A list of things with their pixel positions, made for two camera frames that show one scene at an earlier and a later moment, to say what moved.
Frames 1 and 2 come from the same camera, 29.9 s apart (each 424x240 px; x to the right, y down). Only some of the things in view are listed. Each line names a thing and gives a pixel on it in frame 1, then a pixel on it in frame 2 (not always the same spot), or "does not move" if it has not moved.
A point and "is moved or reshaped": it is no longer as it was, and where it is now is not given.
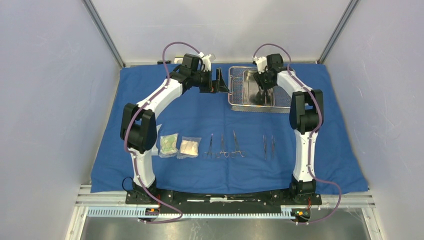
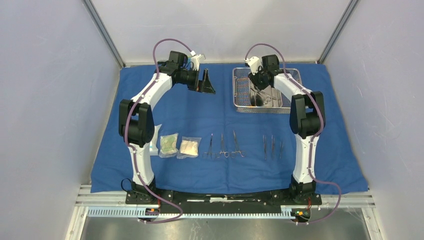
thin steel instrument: [273, 141] does not move
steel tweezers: [264, 142] does not move
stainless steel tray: [253, 95] to [271, 97]
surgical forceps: [237, 150] does not move
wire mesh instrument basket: [246, 95] is moved or reshaped
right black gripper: [259, 78] does not move
